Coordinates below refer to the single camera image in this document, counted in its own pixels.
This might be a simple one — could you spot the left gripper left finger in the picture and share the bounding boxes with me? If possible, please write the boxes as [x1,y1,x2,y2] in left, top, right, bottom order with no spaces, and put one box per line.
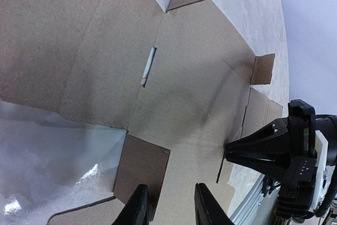
[112,184,150,225]

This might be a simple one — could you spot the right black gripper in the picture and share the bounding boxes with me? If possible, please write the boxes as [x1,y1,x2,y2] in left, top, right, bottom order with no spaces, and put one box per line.
[225,99,316,219]

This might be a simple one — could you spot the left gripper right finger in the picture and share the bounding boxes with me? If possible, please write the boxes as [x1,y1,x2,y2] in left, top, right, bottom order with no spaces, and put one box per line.
[194,183,234,225]

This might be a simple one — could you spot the brown cardboard box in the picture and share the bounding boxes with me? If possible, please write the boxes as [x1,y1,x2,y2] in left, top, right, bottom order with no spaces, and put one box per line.
[1,0,289,224]

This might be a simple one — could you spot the front aluminium rail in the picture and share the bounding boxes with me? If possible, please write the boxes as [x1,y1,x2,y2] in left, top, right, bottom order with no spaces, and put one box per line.
[230,175,278,224]

